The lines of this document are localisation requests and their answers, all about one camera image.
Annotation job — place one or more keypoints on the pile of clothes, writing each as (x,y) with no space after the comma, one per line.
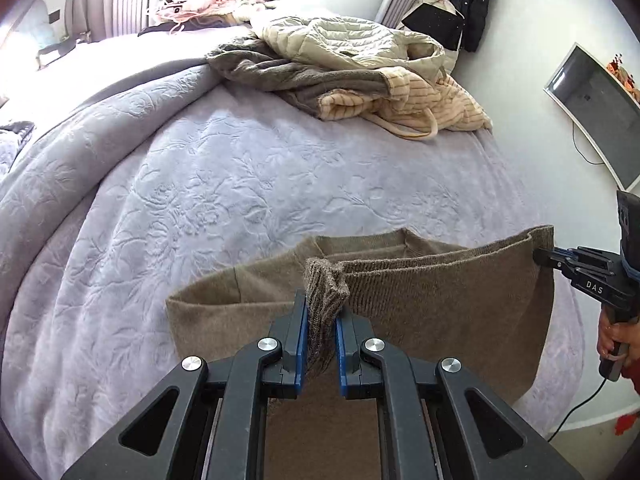
(210,2)

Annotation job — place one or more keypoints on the person's right hand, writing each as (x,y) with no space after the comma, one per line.
(612,335)

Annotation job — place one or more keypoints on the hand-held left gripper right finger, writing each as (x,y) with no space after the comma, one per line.
(342,360)

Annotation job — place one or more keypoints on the lavender embossed bedspread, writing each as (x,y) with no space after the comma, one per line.
(200,185)

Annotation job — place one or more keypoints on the white framed monitor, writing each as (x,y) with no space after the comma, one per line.
(595,95)

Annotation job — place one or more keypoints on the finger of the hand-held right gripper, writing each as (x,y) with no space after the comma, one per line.
(565,251)
(546,259)

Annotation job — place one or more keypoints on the cream quilted jacket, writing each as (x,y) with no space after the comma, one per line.
(340,40)

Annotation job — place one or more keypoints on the brown knit sweater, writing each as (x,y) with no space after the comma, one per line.
(450,310)

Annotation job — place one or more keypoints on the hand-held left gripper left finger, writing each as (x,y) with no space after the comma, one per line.
(300,355)

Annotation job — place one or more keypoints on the orange flower decoration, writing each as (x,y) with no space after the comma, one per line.
(625,75)

